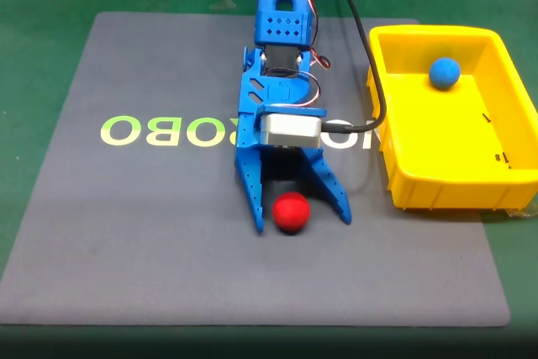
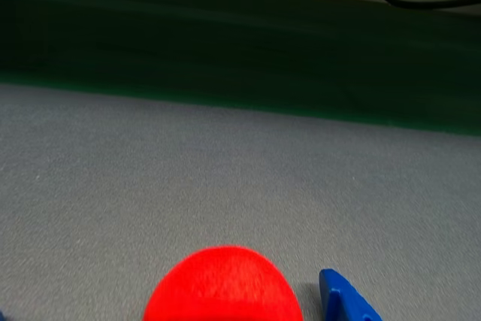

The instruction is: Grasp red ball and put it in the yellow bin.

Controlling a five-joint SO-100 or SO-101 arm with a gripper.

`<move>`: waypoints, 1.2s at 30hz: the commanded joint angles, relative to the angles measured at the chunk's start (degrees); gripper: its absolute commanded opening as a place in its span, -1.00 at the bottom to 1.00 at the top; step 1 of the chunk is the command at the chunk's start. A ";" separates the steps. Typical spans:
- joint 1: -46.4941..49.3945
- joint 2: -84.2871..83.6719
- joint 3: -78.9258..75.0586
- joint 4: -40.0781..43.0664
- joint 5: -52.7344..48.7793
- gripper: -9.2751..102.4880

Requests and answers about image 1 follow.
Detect red ball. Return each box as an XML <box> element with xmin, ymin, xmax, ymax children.
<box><xmin>272</xmin><ymin>192</ymin><xmax>311</xmax><ymax>235</ymax></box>

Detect yellow plastic bin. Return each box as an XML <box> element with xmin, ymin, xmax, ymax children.
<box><xmin>365</xmin><ymin>24</ymin><xmax>538</xmax><ymax>211</ymax></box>

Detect blue ball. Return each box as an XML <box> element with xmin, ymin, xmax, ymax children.
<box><xmin>428</xmin><ymin>56</ymin><xmax>462</xmax><ymax>92</ymax></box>

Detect grey mat with lettering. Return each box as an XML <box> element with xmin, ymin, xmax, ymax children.
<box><xmin>0</xmin><ymin>12</ymin><xmax>512</xmax><ymax>329</ymax></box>

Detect clear tape piece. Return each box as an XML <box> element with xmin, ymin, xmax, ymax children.
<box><xmin>504</xmin><ymin>207</ymin><xmax>538</xmax><ymax>221</ymax></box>

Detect silver camera box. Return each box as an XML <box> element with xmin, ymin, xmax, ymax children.
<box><xmin>256</xmin><ymin>113</ymin><xmax>324</xmax><ymax>150</ymax></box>

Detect black camera cable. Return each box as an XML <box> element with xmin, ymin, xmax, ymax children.
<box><xmin>321</xmin><ymin>0</ymin><xmax>388</xmax><ymax>135</ymax></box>

